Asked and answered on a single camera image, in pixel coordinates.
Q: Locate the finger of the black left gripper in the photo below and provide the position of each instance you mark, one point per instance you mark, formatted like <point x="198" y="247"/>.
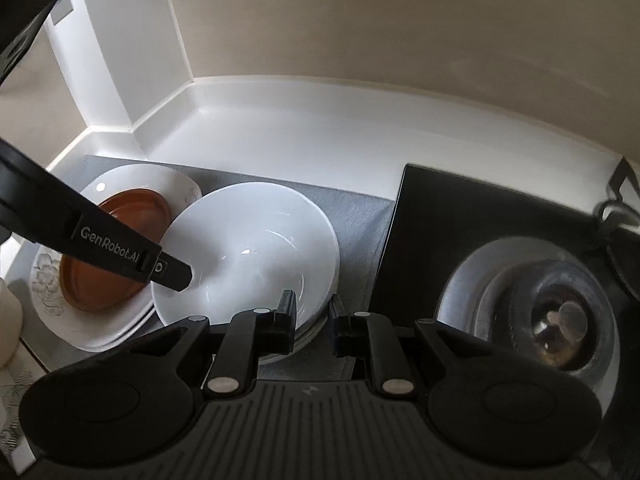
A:
<point x="45" y="210"/>

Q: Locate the grey counter mat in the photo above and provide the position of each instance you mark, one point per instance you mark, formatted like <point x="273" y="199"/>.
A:
<point x="360" y="223"/>

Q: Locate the lower white square plate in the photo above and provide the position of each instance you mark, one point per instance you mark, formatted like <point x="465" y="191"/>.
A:
<point x="122" y="338"/>

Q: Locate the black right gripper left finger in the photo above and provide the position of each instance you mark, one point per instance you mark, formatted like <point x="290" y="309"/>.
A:
<point x="251" y="335"/>

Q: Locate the stacked white bowls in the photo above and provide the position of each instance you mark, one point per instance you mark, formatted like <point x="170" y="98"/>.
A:
<point x="307" y="325"/>

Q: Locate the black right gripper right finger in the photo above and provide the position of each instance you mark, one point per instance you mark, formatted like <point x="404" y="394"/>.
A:
<point x="371" y="340"/>

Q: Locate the silver gas burner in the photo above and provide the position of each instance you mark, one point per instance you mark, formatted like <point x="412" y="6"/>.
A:
<point x="536" y="299"/>

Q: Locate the white deep bowl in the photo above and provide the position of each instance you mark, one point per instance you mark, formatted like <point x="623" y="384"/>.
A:
<point x="246" y="243"/>

